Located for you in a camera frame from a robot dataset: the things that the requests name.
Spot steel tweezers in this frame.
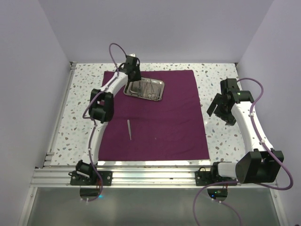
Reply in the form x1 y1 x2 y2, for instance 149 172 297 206
127 119 132 140

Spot steel forceps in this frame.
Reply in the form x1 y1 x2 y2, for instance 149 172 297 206
155 81 164 101

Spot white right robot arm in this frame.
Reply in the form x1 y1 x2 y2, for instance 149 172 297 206
207 79 284 185

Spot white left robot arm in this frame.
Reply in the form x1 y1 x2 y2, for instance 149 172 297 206
76 54 141 185

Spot steel surgical scissors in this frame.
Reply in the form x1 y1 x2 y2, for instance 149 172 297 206
148 78 157 100

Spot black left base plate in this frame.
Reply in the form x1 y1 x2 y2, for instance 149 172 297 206
68 170 113 186

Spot aluminium frame rail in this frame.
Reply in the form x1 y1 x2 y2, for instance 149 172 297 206
29 166 279 189

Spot steel instrument tray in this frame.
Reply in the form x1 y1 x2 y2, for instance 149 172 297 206
123 77 165 101

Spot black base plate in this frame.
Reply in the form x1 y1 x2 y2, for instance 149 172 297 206
194 163 235 186
68 170 113 186

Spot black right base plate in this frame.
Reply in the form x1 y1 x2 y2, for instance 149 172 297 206
194 163 235 186

